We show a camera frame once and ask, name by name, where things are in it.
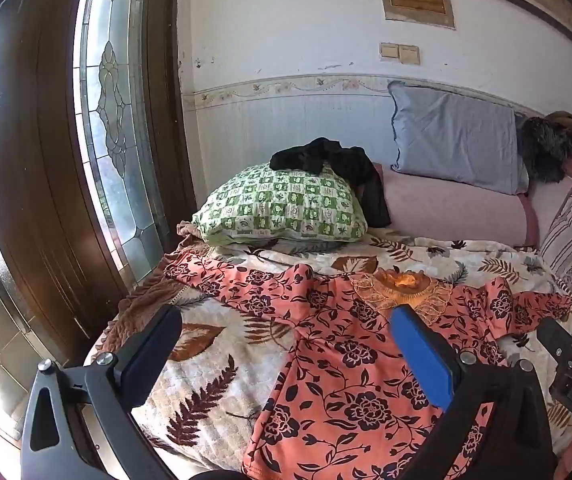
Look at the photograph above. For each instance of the orange floral garment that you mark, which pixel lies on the orange floral garment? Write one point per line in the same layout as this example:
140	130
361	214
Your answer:
346	360

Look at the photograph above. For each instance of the grey-blue pillow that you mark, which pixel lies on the grey-blue pillow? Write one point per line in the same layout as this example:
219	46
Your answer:
456	135

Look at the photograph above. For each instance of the pink bolster cushion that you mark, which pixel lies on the pink bolster cushion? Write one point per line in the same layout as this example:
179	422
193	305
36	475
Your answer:
446	210

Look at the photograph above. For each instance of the leaf print blanket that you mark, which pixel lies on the leaf print blanket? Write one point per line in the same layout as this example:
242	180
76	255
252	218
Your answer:
215	360

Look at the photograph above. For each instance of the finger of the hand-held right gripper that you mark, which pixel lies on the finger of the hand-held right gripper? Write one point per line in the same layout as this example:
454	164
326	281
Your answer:
558	342

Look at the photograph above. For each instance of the stained glass door panel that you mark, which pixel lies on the stained glass door panel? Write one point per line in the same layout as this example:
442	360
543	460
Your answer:
115	110

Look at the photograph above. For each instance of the green checked pillow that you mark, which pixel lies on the green checked pillow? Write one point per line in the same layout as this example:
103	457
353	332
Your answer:
276	205

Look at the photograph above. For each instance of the black garment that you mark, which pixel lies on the black garment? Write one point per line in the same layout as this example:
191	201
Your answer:
351	165

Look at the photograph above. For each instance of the wall plaque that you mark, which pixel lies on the wall plaque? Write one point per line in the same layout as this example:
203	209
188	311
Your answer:
416	0

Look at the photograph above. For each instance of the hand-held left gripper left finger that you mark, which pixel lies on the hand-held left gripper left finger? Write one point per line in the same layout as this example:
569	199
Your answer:
150	345

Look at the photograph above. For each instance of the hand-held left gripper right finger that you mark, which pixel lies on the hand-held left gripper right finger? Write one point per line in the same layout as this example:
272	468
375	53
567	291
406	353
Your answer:
423	350

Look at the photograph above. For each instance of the dark furry cushion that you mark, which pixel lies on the dark furry cushion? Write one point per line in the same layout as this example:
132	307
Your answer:
546	150

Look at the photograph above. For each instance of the wooden door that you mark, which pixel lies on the wooden door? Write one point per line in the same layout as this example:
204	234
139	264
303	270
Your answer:
30	160

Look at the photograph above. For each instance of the beige light switch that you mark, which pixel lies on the beige light switch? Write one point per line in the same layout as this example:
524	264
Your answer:
409	54
389	51

